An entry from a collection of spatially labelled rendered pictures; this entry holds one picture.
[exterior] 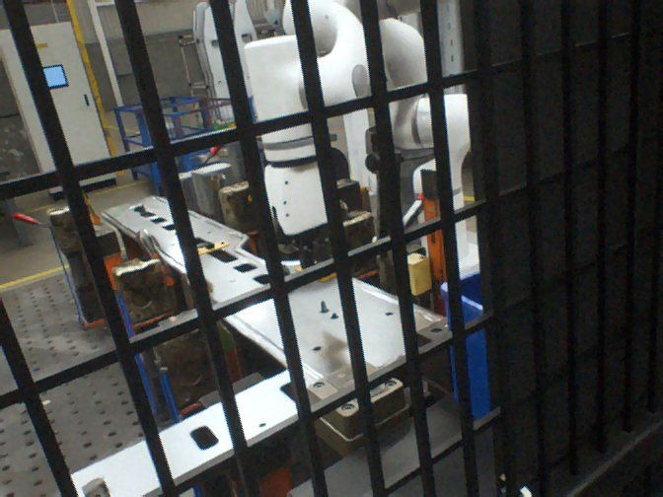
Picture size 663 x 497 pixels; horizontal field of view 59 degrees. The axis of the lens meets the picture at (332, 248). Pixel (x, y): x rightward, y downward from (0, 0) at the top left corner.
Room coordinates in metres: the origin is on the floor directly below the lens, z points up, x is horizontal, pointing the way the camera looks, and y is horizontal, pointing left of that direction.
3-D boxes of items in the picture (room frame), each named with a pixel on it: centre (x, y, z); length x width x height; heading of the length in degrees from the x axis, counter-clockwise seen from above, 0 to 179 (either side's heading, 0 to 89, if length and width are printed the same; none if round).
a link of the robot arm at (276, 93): (0.82, 0.03, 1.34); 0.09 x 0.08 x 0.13; 63
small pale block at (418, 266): (0.82, -0.12, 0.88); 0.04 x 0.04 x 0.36; 31
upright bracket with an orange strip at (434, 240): (0.81, -0.16, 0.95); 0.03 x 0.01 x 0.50; 31
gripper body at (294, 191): (0.82, 0.03, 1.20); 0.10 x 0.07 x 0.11; 121
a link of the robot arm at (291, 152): (0.82, 0.03, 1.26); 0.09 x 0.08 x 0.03; 121
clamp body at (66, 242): (1.63, 0.72, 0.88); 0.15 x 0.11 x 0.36; 121
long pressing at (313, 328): (1.23, 0.28, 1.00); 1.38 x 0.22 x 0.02; 31
